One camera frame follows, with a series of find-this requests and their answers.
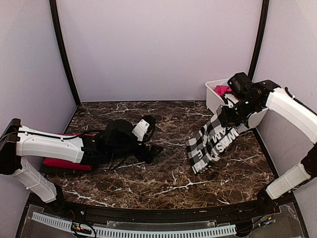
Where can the pink garment in bin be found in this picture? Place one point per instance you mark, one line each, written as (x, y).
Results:
(221, 90)

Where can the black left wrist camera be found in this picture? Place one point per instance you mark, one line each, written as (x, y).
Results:
(118, 132)

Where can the black front rail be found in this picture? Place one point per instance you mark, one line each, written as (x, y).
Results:
(228, 213)

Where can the white plastic laundry bin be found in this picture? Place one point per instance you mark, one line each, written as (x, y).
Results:
(213, 101)

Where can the folded red t-shirt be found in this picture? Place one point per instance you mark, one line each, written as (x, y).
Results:
(63, 164)

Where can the white slotted cable duct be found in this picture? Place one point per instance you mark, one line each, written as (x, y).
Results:
(100, 231)

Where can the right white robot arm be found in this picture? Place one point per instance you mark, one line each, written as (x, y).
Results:
(289, 131)

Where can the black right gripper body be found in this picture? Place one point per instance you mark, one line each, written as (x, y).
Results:
(238, 115)

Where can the black white plaid shirt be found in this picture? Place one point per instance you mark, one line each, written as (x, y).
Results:
(211, 140)

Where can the folded black garment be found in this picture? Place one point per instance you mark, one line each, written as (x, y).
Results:
(55, 170)

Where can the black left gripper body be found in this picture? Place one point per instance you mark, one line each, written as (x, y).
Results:
(120, 152)

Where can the black frame post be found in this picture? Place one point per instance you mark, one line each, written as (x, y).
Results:
(259, 39)
(62, 51)

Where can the right black frame post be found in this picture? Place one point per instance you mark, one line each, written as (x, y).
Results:
(259, 39)

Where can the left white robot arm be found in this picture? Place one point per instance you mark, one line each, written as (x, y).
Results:
(17, 142)

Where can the left black frame post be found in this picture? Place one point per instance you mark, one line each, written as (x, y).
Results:
(62, 51)

